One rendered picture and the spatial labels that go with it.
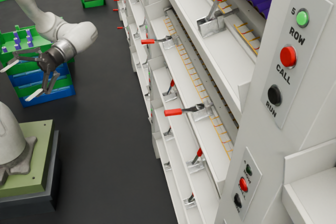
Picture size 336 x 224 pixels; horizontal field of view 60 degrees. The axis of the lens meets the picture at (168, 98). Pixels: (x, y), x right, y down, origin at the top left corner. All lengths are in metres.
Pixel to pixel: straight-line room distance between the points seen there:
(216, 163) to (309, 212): 0.27
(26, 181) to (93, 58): 1.14
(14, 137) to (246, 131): 0.94
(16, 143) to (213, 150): 0.81
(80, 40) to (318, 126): 1.12
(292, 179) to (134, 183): 1.14
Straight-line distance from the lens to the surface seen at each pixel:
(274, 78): 0.28
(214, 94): 0.62
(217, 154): 0.56
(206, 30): 0.48
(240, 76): 0.40
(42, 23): 1.36
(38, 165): 1.25
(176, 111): 0.59
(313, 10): 0.23
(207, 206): 0.73
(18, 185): 1.22
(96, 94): 1.82
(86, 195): 1.41
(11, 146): 1.18
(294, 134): 0.27
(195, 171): 0.77
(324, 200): 0.31
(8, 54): 1.66
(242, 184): 0.40
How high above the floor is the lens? 1.21
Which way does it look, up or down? 44 degrees down
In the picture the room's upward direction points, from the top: straight up
